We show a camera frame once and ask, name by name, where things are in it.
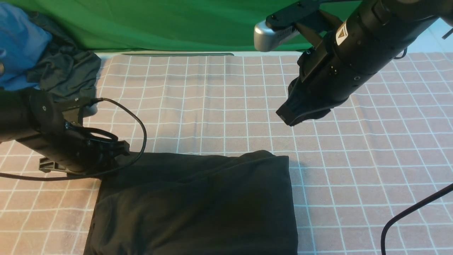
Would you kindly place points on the blue garment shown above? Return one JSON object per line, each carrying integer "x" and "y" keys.
{"x": 21, "y": 46}

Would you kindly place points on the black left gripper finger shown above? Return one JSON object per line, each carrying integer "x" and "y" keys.
{"x": 70, "y": 166}
{"x": 118, "y": 148}

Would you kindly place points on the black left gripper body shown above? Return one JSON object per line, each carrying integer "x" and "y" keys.
{"x": 75, "y": 141}

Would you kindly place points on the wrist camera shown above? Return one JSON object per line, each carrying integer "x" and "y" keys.
{"x": 303, "y": 17}
{"x": 74, "y": 111}

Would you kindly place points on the crumpled dark gray garment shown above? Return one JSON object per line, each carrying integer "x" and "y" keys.
{"x": 64, "y": 69}

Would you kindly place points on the dark gray long-sleeve shirt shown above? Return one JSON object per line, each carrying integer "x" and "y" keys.
{"x": 176, "y": 204}

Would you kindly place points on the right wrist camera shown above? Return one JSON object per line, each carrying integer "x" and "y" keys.
{"x": 303, "y": 17}

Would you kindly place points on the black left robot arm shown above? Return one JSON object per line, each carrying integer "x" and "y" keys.
{"x": 55, "y": 131}

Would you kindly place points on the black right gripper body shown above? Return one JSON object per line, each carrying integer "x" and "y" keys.
{"x": 325, "y": 76}

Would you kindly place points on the pink grid tablecloth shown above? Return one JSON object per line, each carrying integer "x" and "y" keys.
{"x": 388, "y": 147}

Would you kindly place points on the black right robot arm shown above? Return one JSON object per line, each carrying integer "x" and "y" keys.
{"x": 346, "y": 54}

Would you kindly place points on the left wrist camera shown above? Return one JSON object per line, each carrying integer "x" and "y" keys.
{"x": 74, "y": 111}

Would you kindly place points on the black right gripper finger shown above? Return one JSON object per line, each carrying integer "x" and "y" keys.
{"x": 301, "y": 107}

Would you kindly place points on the green backdrop cloth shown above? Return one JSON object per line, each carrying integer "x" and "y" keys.
{"x": 163, "y": 25}

